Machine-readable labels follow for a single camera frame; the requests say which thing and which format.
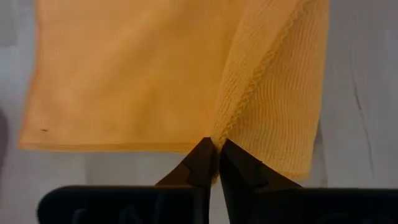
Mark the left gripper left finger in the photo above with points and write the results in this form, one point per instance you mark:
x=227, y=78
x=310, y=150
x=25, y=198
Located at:
x=199, y=171

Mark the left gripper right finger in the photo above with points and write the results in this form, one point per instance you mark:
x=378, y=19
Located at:
x=245, y=174

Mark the orange microfiber towel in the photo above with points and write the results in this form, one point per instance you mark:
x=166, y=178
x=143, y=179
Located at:
x=140, y=77

